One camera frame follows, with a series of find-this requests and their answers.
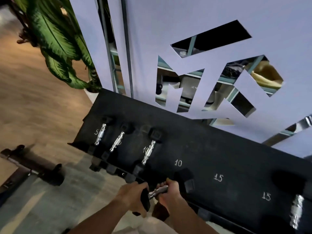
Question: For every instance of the person's right hand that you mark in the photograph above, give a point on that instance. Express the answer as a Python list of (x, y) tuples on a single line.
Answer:
[(170, 194)]

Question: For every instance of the person's left hand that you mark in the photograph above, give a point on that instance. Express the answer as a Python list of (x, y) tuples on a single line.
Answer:
[(131, 197)]

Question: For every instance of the medium black hex dumbbell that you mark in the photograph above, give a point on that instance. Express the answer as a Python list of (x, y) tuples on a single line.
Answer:
[(148, 152), (145, 199)]

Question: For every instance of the row of shelved dumbbells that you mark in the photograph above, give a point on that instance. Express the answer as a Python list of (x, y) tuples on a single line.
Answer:
[(111, 169)]

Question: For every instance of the small black hex dumbbell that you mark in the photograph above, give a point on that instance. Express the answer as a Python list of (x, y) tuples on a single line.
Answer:
[(100, 134), (117, 141)]

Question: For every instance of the black dumbbell rack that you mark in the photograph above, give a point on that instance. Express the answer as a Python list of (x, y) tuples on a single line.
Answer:
[(219, 153)]

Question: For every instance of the large black hex dumbbell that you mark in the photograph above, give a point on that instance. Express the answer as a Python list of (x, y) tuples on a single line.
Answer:
[(296, 212)]

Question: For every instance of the person's right forearm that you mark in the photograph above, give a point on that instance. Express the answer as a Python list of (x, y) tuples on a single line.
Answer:
[(190, 219)]

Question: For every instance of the person's left forearm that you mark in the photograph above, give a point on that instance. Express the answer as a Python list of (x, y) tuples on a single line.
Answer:
[(102, 219)]

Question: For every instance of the dark grey trousers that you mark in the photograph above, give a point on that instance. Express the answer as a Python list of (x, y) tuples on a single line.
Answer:
[(159, 212)]

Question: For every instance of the white shirt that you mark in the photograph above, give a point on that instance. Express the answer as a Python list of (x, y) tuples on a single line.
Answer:
[(156, 227)]

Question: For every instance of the grey zip case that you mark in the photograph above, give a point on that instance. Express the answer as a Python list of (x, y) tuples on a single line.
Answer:
[(190, 91)]

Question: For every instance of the black rounded device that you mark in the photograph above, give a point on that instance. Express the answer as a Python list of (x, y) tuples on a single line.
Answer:
[(159, 88)]

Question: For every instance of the white plant pot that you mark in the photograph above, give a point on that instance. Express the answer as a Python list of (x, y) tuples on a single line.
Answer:
[(91, 96)]

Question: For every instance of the black adjustable weight bench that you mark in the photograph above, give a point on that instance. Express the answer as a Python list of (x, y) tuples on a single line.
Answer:
[(24, 160)]

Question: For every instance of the black crinkled bag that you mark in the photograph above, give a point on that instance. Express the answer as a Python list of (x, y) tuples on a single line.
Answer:
[(231, 70)]

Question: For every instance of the teal metal shelving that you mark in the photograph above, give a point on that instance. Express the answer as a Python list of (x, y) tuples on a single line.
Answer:
[(191, 46)]

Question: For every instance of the yellow cushion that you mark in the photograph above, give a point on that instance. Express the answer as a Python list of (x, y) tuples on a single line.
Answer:
[(265, 75)]

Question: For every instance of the white cutout partition panel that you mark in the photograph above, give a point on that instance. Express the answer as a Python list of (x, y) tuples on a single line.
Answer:
[(146, 34)]

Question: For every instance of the green leafy plant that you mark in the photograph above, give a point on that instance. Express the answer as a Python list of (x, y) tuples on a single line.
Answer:
[(53, 34)]

